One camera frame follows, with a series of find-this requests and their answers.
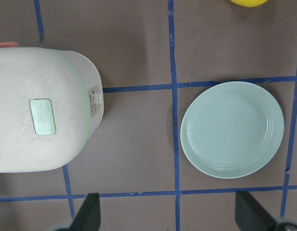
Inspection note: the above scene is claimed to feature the green plate near lemon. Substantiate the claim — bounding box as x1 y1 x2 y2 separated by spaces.
180 81 285 179

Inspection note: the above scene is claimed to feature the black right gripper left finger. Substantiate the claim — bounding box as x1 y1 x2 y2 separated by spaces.
70 193 101 231

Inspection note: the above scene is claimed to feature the brown paper table mat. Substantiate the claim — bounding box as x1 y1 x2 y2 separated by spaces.
0 0 297 231

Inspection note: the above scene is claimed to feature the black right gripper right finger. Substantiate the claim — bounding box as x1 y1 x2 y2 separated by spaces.
235 191 279 231

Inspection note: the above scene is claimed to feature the white rice cooker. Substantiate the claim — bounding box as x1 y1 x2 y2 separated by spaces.
0 42 104 173

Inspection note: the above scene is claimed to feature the yellow lemon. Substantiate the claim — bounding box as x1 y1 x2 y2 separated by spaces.
231 0 268 8

